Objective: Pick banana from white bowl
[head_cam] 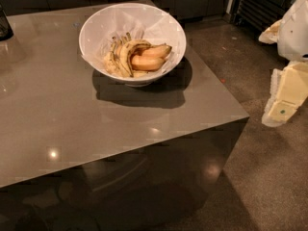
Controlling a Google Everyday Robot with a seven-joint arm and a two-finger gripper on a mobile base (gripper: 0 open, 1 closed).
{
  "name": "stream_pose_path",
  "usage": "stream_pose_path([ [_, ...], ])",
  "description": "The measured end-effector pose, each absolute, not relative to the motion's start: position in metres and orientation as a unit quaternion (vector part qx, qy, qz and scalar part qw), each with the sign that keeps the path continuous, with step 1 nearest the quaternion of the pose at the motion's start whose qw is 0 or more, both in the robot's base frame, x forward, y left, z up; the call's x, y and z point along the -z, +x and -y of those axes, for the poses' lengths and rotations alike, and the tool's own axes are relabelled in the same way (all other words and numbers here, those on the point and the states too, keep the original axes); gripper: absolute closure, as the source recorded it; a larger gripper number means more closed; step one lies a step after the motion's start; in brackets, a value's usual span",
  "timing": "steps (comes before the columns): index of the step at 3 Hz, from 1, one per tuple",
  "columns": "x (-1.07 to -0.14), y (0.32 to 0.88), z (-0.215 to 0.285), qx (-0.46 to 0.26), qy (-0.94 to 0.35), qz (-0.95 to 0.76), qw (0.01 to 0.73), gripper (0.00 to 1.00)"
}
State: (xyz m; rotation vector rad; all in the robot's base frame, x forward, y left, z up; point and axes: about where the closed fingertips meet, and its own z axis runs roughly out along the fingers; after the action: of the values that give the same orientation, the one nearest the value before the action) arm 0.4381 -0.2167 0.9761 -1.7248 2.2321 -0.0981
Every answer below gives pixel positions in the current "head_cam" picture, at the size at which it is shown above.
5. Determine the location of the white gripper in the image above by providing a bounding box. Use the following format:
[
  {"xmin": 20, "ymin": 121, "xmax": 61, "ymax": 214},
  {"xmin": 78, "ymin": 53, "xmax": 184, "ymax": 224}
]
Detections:
[{"xmin": 258, "ymin": 0, "xmax": 308, "ymax": 127}]

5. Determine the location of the spotted yellow banana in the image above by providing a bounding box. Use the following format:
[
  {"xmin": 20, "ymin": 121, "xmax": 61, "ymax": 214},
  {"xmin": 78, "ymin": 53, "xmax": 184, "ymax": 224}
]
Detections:
[{"xmin": 119, "ymin": 39, "xmax": 151, "ymax": 77}]

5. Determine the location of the upper orange-yellow banana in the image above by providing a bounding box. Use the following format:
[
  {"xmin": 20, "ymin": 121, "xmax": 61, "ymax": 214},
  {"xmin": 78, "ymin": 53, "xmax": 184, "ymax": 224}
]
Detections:
[{"xmin": 141, "ymin": 44, "xmax": 172, "ymax": 59}]

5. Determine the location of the white ceramic bowl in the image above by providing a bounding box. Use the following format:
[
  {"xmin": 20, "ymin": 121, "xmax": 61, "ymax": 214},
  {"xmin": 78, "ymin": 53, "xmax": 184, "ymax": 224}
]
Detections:
[{"xmin": 79, "ymin": 3, "xmax": 187, "ymax": 87}]

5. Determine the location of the white paper liner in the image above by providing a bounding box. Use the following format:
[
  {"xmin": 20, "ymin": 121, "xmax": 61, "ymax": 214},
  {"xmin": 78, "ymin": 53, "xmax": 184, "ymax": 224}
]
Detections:
[{"xmin": 79, "ymin": 3, "xmax": 187, "ymax": 86}]

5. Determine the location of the small bananas bunch left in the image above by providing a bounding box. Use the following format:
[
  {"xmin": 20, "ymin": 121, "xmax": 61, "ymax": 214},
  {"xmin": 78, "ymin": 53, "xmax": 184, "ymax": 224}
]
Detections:
[{"xmin": 103, "ymin": 37, "xmax": 131, "ymax": 77}]

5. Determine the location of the dark object at table edge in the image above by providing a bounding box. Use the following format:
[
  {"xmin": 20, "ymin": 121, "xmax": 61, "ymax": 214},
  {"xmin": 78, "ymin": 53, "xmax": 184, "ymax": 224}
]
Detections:
[{"xmin": 0, "ymin": 4, "xmax": 13, "ymax": 41}]

